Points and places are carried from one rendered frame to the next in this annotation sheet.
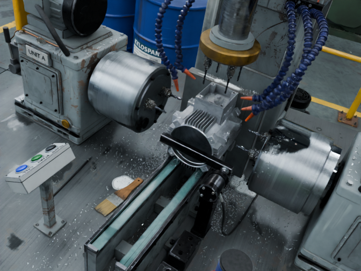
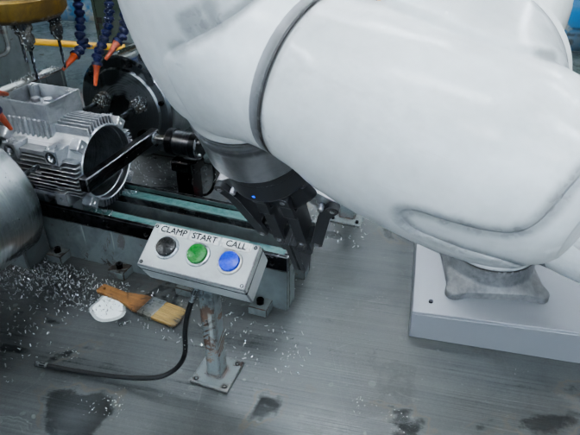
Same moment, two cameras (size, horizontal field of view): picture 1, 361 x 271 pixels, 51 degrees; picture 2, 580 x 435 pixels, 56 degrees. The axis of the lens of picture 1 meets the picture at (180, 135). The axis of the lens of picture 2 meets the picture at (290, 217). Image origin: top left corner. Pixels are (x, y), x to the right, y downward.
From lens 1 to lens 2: 1.18 m
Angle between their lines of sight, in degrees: 72
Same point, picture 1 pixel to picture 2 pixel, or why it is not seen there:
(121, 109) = (21, 211)
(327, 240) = not seen: hidden behind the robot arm
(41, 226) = (225, 381)
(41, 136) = not seen: outside the picture
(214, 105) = (68, 95)
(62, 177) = (95, 394)
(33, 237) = (249, 385)
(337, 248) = not seen: hidden behind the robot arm
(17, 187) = (259, 273)
